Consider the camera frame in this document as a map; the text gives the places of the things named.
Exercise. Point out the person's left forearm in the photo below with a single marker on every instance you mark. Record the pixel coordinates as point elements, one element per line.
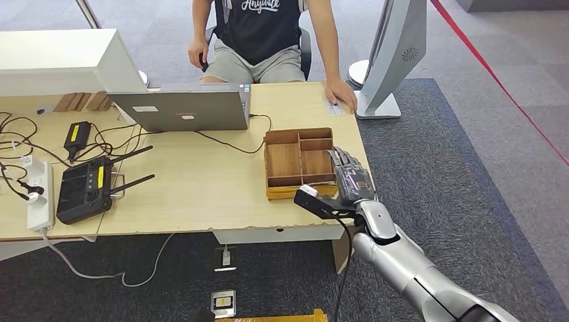
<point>324,40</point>

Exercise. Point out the white floor socket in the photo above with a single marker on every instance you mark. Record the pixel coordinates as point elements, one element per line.
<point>226,258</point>

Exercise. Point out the silver display on stand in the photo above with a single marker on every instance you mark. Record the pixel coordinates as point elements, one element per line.
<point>395,40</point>

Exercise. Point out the white round stand base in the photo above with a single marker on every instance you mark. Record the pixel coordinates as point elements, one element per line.
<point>357,73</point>

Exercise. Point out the white cabinet box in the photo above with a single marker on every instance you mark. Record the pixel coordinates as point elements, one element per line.
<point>58,58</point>

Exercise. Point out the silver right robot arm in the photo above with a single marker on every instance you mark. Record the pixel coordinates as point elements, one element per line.
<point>400,262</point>

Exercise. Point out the person's right hand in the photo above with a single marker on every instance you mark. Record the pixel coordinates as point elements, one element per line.
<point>198,51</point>

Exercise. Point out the red floor tape line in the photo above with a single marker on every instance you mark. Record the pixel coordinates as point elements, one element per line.
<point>489,67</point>

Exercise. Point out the grey low platform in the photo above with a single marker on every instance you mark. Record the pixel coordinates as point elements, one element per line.
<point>511,4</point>

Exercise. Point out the black power adapter yellow label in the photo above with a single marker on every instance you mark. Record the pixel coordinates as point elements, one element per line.
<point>78,135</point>

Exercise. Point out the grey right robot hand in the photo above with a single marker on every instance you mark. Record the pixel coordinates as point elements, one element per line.
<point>353,182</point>

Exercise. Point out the person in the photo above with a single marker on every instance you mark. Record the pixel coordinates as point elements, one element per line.
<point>260,35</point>

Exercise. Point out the white ID card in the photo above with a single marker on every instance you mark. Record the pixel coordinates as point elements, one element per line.
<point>335,109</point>

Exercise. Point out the wooden block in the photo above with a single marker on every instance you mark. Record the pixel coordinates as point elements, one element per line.
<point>100,101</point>
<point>71,102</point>

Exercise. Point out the silver floor plate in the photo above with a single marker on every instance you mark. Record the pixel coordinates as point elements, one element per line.
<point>223,304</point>

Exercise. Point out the person's left hand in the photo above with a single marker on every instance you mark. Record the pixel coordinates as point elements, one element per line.
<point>340,91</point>

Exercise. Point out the grey metal pole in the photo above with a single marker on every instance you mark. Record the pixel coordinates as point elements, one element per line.
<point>89,14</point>

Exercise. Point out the yellow cardboard box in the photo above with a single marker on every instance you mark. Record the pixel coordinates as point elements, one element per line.
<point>284,318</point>

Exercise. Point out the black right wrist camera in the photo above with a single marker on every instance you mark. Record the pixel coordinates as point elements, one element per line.
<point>318,205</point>

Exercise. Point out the grey laptop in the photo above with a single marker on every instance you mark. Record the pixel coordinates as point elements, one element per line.
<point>186,111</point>

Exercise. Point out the person's right forearm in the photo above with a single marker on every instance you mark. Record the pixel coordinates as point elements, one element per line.
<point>201,20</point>

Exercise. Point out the white round object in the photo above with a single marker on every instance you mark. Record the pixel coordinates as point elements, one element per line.
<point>144,78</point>

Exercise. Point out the light wooden desk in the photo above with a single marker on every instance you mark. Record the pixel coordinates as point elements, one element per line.
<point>200,177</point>

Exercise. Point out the black remote controller with antennas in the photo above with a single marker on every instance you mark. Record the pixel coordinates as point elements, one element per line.
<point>82,191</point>

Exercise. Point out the white power strip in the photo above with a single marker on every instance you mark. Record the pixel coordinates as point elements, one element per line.
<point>40,213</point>

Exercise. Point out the wooden compartment tray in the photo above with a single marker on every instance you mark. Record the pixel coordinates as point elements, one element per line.
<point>284,160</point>

